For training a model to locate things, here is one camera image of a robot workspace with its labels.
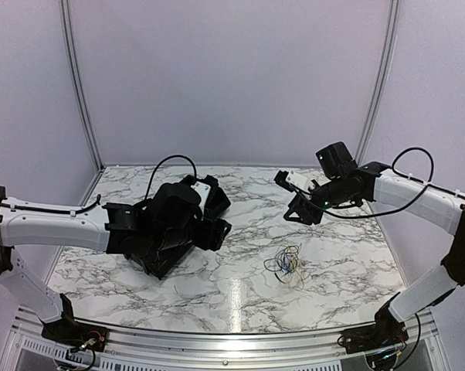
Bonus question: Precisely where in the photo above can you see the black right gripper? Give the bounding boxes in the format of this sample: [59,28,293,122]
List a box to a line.
[283,176,356,226]

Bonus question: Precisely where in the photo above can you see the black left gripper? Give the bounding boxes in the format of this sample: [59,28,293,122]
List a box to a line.
[152,216,233,251]

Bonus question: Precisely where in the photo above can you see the bundle of coloured cables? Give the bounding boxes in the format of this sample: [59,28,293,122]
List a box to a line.
[263,243,313,290]

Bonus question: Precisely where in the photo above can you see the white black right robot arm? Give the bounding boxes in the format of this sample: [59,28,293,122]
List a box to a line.
[274,141,465,353]

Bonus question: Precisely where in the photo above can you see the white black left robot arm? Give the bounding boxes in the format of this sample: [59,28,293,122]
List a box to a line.
[0,176,231,344]

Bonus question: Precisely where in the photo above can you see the black three-compartment plastic bin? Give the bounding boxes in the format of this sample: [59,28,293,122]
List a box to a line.
[124,174,232,281]

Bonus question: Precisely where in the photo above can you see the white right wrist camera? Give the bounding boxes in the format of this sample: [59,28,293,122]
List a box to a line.
[274,171,317,192]

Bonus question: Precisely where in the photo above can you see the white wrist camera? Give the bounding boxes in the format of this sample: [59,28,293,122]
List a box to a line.
[274,171,317,192]
[191,181,211,213]

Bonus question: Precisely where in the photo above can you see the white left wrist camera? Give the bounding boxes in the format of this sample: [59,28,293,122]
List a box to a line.
[191,181,211,213]

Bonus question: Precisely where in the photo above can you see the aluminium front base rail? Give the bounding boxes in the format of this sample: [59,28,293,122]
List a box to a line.
[0,308,451,370]

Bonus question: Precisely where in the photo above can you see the right aluminium corner post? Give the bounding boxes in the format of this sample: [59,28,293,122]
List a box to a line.
[355,0,401,164]

